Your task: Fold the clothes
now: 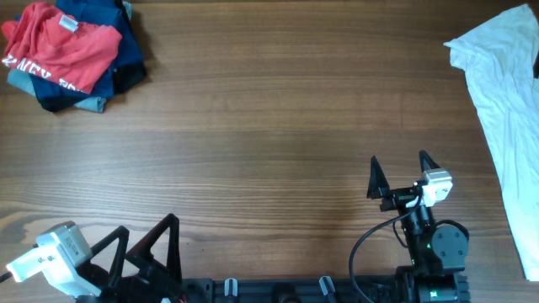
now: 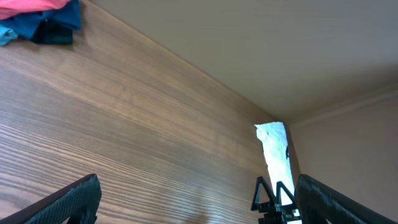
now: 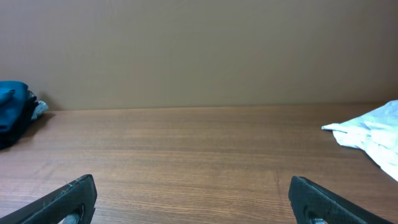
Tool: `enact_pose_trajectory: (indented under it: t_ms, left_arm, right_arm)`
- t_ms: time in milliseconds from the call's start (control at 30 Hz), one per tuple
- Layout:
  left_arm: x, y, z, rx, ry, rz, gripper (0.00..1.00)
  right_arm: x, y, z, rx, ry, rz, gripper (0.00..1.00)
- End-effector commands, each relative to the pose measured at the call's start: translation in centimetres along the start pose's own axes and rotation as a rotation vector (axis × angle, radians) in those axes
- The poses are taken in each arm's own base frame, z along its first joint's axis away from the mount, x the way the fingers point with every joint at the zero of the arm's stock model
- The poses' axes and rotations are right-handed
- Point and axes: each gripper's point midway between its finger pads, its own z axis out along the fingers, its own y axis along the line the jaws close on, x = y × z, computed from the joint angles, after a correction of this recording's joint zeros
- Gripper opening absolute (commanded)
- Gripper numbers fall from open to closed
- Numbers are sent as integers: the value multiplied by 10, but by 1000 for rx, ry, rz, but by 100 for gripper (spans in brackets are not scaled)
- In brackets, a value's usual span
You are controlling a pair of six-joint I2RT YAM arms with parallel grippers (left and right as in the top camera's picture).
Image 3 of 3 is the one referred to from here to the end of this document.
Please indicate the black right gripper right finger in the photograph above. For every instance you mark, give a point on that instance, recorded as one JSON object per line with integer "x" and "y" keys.
{"x": 311, "y": 203}

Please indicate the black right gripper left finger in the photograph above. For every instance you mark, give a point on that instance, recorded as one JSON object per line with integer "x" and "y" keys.
{"x": 72, "y": 203}

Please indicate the black folded garment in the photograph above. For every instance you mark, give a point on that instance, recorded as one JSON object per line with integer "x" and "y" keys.
{"x": 19, "y": 127}

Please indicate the white t-shirt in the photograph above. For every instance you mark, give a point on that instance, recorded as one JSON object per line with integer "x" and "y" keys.
{"x": 375, "y": 133}

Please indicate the grey folded garment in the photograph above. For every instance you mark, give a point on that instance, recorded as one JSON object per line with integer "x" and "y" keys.
{"x": 40, "y": 109}

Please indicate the blue folded shirt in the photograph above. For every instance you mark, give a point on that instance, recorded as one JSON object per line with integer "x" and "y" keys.
{"x": 13, "y": 97}

